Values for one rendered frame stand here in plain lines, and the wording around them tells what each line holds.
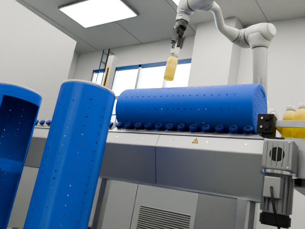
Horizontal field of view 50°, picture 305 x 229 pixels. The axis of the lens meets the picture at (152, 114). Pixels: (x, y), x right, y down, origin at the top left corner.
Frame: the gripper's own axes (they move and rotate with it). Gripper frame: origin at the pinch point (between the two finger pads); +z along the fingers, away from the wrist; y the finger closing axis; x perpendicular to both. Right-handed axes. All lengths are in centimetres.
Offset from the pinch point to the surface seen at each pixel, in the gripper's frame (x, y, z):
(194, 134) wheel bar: 28, 4, 55
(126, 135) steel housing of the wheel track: -17, 4, 59
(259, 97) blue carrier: 57, -2, 30
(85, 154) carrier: -2, 47, 81
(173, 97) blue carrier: 11.2, 6.9, 35.3
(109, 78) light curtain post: -85, -36, 0
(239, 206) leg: 56, -1, 87
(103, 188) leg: -40, -15, 92
